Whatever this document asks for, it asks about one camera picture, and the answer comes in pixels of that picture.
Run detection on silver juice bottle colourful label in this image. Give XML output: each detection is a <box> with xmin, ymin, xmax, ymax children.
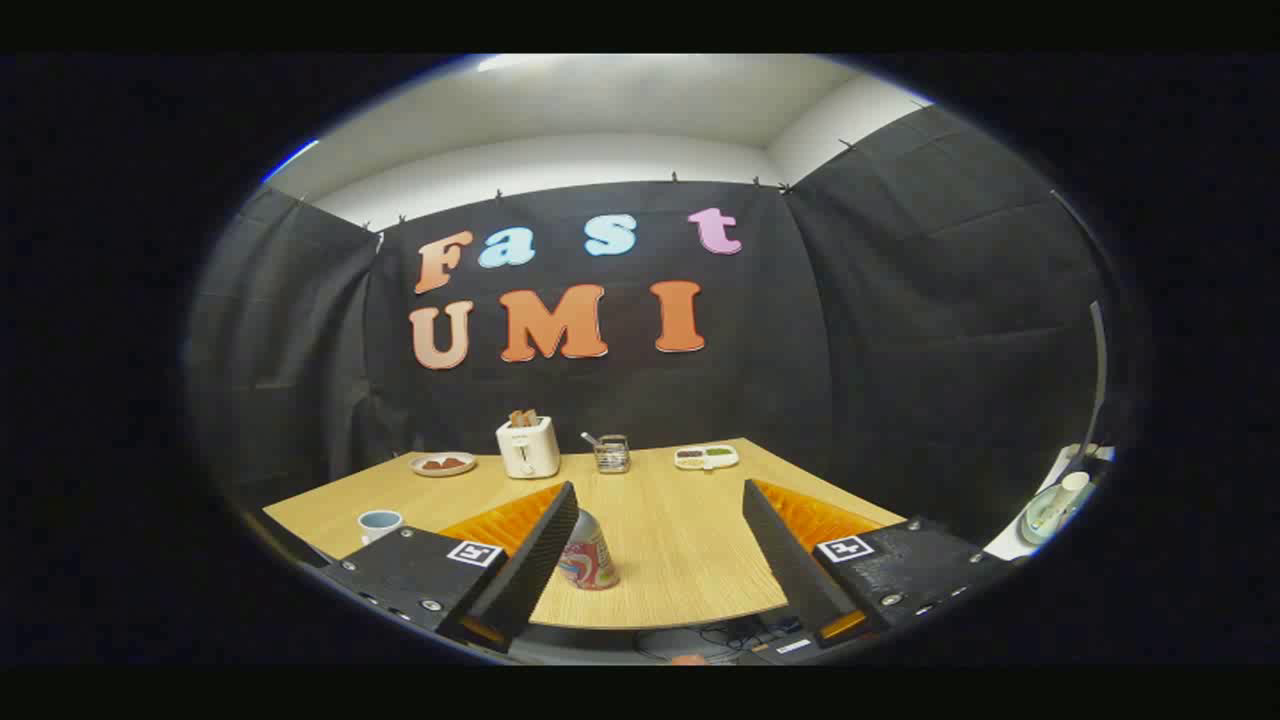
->
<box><xmin>558</xmin><ymin>508</ymin><xmax>620</xmax><ymax>591</ymax></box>

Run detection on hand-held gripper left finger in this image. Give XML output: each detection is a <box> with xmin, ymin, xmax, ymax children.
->
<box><xmin>322</xmin><ymin>481</ymin><xmax>581</xmax><ymax>653</ymax></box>

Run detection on wooden table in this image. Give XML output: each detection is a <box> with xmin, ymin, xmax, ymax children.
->
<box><xmin>262</xmin><ymin>437</ymin><xmax>906</xmax><ymax>631</ymax></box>

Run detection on white side table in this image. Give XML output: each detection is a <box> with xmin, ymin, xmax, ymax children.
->
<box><xmin>985</xmin><ymin>445</ymin><xmax>1116</xmax><ymax>561</ymax></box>

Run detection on white toaster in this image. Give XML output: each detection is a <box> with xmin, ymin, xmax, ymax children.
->
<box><xmin>496</xmin><ymin>415</ymin><xmax>561</xmax><ymax>480</ymax></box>

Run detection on pale green bowl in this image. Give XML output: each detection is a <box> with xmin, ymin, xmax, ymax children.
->
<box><xmin>1020</xmin><ymin>485</ymin><xmax>1079</xmax><ymax>546</ymax></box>

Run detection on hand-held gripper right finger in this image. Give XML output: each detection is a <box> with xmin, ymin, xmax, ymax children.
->
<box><xmin>742</xmin><ymin>478</ymin><xmax>1011</xmax><ymax>649</ymax></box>

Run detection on black backdrop cloth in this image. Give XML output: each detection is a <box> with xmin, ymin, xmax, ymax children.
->
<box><xmin>185</xmin><ymin>105</ymin><xmax>1111</xmax><ymax>546</ymax></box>

